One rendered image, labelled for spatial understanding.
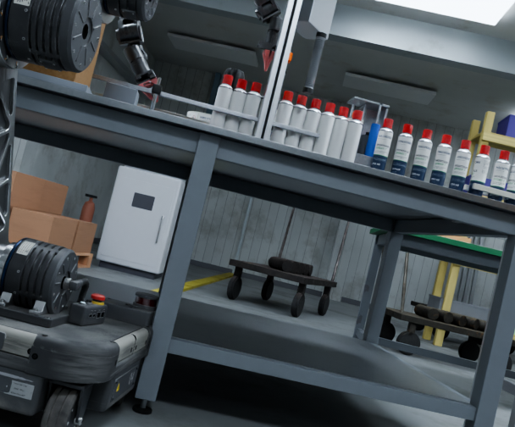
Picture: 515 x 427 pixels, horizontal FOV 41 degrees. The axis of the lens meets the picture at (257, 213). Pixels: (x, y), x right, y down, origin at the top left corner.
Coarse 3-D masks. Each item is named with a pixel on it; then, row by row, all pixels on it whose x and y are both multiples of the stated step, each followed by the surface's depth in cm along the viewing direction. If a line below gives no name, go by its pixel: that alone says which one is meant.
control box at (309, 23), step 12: (312, 0) 227; (324, 0) 233; (336, 0) 241; (300, 12) 228; (312, 12) 227; (324, 12) 235; (300, 24) 231; (312, 24) 229; (324, 24) 237; (312, 36) 241
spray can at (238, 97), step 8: (240, 80) 241; (240, 88) 241; (232, 96) 241; (240, 96) 240; (232, 104) 240; (240, 104) 240; (240, 112) 240; (232, 120) 239; (240, 120) 241; (224, 128) 240; (232, 128) 239
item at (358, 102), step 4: (352, 100) 255; (356, 100) 253; (360, 100) 252; (364, 100) 251; (368, 100) 252; (356, 104) 260; (360, 104) 258; (368, 104) 255; (372, 104) 254; (376, 104) 252; (380, 104) 252; (384, 104) 252; (368, 108) 262; (372, 108) 260; (376, 108) 259; (384, 108) 256
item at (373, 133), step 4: (372, 124) 252; (376, 124) 251; (372, 128) 251; (376, 128) 251; (372, 132) 251; (376, 132) 251; (368, 136) 252; (372, 136) 250; (376, 136) 251; (368, 140) 251; (372, 140) 250; (376, 140) 251; (368, 144) 251; (372, 144) 250; (368, 148) 250; (372, 148) 250; (368, 152) 250; (372, 152) 250; (372, 156) 250
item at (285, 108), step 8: (288, 96) 242; (280, 104) 241; (288, 104) 241; (280, 112) 241; (288, 112) 241; (280, 120) 240; (288, 120) 241; (280, 128) 240; (272, 136) 241; (280, 136) 240
